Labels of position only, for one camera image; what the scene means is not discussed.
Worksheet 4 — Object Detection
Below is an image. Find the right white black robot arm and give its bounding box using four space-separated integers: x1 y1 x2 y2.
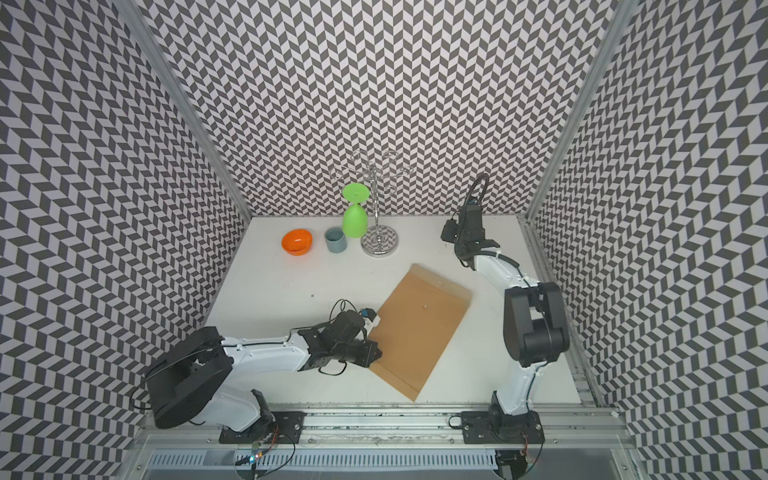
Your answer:
441 205 570 441

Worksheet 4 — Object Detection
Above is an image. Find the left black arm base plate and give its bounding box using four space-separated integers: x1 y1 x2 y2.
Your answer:
219 411 306 445

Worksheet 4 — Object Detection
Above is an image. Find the brown kraft file bag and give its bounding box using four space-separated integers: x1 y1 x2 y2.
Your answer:
369 264 472 401

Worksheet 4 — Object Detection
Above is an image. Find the grey-blue cup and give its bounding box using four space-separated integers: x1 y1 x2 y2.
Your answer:
324 227 347 254

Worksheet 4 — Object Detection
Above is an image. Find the orange plastic bowl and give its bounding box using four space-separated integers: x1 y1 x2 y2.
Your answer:
281 229 313 256

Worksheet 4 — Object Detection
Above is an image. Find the aluminium front rail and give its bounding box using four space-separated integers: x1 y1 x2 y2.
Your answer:
129 404 634 451

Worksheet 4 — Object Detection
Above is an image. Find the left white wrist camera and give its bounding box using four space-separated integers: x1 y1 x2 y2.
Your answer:
358 308 378 325

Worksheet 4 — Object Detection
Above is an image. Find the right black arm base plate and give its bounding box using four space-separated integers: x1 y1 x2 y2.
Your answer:
459 411 545 445

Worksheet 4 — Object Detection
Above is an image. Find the right black corrugated cable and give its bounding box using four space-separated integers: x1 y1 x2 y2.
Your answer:
466 172 490 211

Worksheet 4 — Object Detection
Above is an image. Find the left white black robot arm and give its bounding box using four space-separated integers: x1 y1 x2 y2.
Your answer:
142 307 382 436

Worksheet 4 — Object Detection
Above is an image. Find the green plastic wine glass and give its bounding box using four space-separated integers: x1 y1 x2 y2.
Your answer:
342 183 371 238

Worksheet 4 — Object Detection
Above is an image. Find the chrome cup holder stand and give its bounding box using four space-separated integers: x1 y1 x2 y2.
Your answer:
355 150 398 258

